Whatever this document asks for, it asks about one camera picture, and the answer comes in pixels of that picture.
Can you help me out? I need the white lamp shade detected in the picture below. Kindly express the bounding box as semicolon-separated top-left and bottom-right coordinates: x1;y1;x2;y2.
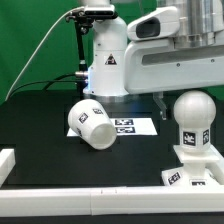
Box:
68;99;117;150

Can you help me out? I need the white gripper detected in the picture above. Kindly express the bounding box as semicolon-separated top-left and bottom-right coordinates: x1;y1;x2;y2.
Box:
124;5;224;120

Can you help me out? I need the white camera cable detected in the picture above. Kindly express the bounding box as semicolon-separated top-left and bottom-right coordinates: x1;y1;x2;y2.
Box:
4;9;76;103

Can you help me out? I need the white lamp base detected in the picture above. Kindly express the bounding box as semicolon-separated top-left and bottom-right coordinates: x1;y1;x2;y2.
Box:
161;145;224;187

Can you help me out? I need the black camera on stand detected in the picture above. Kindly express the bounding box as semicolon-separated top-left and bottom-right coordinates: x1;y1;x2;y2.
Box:
65;5;118;99

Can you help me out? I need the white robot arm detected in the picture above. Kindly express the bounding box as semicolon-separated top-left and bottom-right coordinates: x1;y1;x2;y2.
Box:
78;0;224;112

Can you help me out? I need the white left border block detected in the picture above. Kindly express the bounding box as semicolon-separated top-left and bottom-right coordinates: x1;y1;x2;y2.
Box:
0;149;16;187

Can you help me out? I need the black cable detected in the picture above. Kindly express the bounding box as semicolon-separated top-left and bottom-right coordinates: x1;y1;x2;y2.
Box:
6;73;88;101

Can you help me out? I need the white marker sheet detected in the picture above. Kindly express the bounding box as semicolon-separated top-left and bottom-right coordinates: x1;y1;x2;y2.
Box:
67;118;157;138

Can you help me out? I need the white lamp bulb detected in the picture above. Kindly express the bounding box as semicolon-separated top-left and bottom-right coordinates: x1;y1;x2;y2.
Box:
174;90;216;152

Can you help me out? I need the white front border rail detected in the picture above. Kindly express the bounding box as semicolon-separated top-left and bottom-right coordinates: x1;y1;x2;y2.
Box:
0;186;224;217

